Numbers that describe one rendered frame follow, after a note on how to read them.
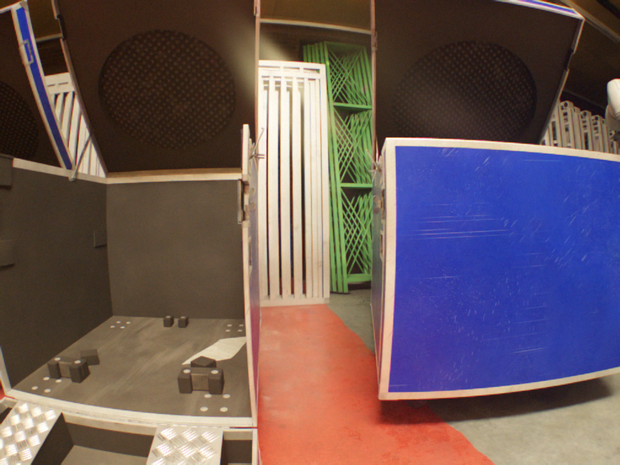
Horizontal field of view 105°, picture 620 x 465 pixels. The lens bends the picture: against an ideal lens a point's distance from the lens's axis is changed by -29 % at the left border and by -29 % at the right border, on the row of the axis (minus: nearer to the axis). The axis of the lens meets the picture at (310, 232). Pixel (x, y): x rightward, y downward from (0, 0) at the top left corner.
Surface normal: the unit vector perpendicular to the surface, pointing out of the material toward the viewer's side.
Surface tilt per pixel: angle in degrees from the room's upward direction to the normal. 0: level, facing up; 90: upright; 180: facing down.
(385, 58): 142
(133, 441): 92
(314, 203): 87
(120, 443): 92
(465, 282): 90
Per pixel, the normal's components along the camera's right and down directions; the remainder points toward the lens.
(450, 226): -0.15, 0.05
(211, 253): 0.12, 0.05
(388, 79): -0.09, 0.82
